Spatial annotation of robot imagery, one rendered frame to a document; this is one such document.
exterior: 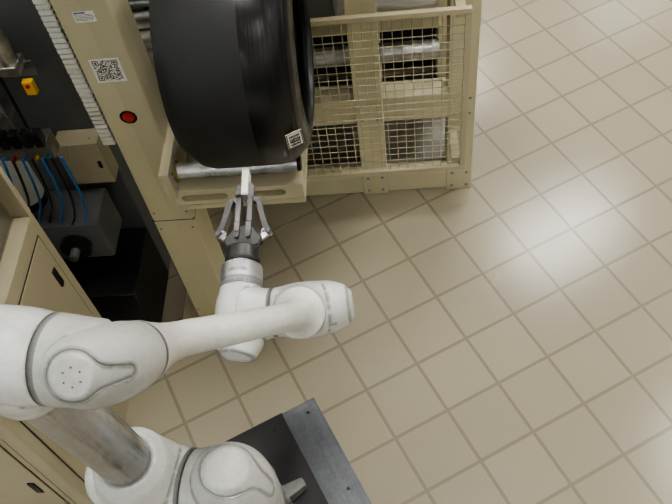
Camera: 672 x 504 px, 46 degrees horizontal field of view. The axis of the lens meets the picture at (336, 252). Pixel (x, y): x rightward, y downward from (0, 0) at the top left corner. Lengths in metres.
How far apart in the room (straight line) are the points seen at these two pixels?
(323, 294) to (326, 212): 1.65
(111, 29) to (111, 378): 1.08
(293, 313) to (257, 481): 0.34
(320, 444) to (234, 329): 0.67
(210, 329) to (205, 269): 1.34
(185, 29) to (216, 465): 0.91
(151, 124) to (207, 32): 0.47
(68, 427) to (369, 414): 1.52
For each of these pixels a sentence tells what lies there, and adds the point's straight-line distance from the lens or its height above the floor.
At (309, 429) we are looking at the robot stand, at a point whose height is 0.65.
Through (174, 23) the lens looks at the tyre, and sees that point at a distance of 1.77.
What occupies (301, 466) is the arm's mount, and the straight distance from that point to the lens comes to 1.83.
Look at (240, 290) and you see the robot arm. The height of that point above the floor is 1.14.
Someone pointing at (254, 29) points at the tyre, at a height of 1.40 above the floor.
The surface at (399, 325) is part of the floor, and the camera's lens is 2.84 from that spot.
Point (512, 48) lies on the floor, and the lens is 3.81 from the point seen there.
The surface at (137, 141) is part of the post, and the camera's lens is 2.21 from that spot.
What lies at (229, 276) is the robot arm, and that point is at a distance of 1.63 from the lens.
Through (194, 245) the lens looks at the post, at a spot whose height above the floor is 0.48.
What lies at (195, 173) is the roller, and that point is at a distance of 2.16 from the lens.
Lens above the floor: 2.46
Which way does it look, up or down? 54 degrees down
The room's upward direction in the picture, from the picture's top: 10 degrees counter-clockwise
